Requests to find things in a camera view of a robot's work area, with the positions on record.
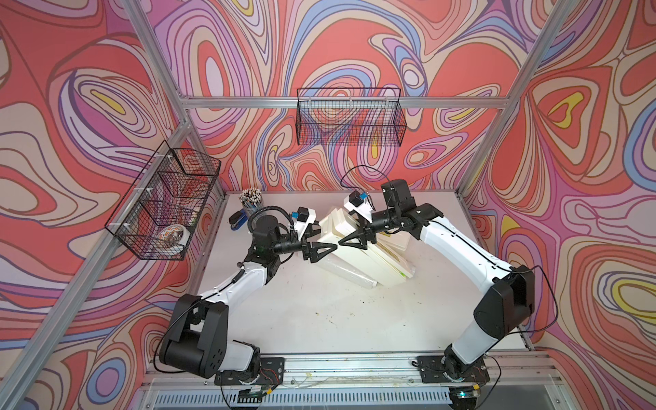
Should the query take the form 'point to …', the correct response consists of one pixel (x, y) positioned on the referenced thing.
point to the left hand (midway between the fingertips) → (333, 241)
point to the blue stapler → (237, 219)
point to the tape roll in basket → (174, 233)
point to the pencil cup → (251, 200)
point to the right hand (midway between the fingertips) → (344, 234)
